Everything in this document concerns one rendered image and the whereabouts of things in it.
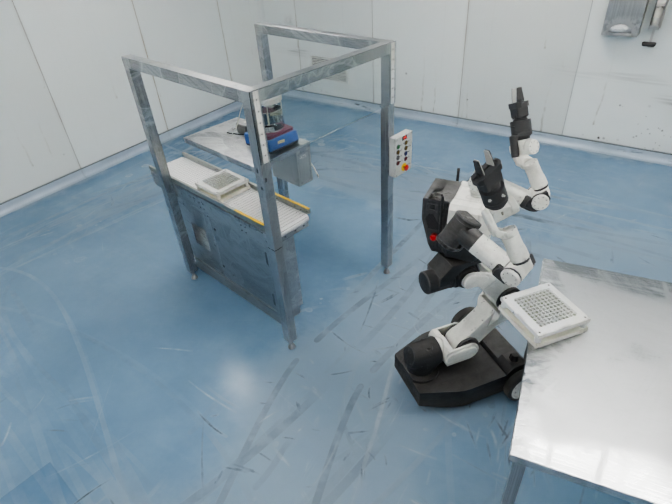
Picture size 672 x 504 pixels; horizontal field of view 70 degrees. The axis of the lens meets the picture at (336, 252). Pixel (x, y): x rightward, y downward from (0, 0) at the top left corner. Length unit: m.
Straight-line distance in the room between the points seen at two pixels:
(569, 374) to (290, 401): 1.52
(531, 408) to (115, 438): 2.13
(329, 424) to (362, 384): 0.32
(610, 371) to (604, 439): 0.30
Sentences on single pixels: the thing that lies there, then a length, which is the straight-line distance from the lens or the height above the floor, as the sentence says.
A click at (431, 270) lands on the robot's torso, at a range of 2.30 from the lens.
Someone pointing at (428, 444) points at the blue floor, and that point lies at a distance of 2.68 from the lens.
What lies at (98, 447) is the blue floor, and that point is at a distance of 3.03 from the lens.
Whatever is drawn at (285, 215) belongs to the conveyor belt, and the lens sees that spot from 2.80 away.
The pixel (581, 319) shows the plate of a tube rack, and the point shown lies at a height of 0.89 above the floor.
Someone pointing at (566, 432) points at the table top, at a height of 0.82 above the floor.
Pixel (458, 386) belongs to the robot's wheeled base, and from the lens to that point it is 2.70.
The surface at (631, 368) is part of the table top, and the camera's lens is 2.11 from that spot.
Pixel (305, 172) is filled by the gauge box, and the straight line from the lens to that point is 2.63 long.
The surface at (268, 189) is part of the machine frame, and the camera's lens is 2.40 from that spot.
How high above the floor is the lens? 2.26
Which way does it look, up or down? 36 degrees down
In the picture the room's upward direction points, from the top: 4 degrees counter-clockwise
